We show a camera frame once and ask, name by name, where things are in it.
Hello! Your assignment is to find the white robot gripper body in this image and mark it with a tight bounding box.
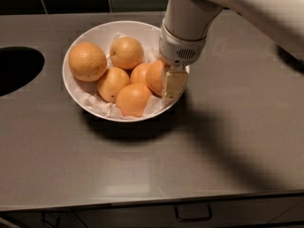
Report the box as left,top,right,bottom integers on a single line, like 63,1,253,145
159,20,206,67

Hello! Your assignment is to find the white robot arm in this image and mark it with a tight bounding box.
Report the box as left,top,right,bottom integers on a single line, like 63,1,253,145
159,0,304,102

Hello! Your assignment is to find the orange at bowl back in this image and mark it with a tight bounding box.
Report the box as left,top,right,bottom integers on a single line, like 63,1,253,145
110,36,144,70

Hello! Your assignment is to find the white ceramic bowl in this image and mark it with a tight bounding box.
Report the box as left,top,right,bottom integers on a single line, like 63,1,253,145
62,21,181,112

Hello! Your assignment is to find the orange at bowl front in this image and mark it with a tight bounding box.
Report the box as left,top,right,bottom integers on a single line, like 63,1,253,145
116,84,152,117

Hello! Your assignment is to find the small orange in middle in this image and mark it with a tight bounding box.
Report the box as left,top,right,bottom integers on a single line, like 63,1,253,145
130,63,150,84

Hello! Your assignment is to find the large orange far left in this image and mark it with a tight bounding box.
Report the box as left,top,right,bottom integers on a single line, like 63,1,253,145
68,42,107,82

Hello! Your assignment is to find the white tissue paper lining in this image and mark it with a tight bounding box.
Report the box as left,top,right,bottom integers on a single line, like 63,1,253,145
77,31,172,123

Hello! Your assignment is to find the dark sink basin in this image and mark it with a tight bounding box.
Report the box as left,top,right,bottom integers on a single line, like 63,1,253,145
0,47,45,96

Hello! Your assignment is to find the black drawer handle centre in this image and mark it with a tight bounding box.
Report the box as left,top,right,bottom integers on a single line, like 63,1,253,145
174,203,213,222

